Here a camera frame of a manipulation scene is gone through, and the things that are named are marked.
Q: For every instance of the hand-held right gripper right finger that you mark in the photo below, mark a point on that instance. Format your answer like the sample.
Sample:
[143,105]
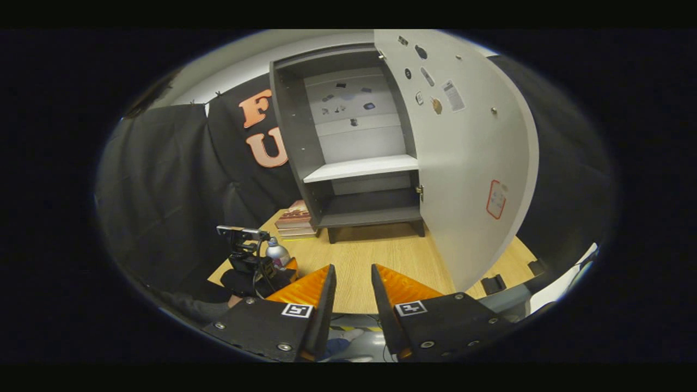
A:
[386,321]

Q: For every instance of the black backdrop cloth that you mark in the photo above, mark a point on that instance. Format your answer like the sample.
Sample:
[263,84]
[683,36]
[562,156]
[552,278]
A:
[163,179]

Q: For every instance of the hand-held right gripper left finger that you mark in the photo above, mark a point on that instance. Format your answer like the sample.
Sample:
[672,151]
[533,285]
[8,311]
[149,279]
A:
[322,316]

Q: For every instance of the black table clamp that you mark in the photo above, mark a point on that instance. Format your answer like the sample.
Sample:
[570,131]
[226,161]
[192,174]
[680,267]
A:
[493,283]
[536,267]

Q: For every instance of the silver bottle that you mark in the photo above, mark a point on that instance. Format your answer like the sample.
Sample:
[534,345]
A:
[277,253]

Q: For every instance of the grey cabinet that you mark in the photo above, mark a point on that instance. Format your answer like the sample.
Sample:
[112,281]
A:
[294,136]

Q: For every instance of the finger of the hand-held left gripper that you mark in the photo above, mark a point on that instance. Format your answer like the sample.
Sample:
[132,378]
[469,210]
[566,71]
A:
[292,265]

